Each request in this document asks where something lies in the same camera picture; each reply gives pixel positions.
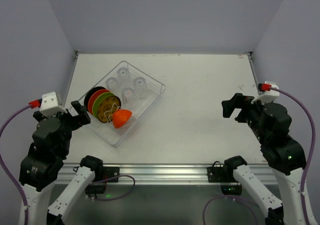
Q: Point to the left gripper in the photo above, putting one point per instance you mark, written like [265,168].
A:
[72,120]

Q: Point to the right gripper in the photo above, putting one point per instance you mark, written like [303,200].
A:
[243,109]

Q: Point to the orange plate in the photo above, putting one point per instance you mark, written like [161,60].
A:
[93,98]

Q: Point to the black plate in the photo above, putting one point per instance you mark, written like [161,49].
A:
[90,93]

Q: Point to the green plate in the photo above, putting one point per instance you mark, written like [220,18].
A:
[98,101]

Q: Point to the yellow patterned plate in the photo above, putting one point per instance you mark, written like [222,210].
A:
[107,108]

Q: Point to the orange bowl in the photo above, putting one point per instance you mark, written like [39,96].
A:
[121,117]

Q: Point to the clear cup front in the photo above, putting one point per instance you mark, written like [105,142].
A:
[128,97]

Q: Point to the clear cup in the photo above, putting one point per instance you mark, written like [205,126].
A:
[128,97]
[140,87]
[124,76]
[112,84]

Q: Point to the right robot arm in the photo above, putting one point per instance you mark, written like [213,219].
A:
[288,162]

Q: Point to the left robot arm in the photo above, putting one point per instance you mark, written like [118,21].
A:
[39,169]

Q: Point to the clear cup left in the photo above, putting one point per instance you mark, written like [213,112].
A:
[112,84]

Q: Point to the clear cup back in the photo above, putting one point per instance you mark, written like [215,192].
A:
[124,76]

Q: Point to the clear cup right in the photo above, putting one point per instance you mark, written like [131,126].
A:
[140,87]

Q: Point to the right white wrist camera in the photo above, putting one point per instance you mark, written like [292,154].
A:
[267,94]

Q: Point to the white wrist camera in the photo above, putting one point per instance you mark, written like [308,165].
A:
[267,94]
[51,104]

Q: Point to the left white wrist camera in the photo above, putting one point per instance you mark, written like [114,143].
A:
[51,104]

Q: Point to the clear wire dish rack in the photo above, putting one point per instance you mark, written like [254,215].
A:
[107,131]

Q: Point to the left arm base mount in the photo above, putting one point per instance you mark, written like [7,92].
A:
[95,188]

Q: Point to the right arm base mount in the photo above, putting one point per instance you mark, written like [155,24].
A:
[228,186]

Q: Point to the aluminium rail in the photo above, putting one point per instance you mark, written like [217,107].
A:
[168,174]

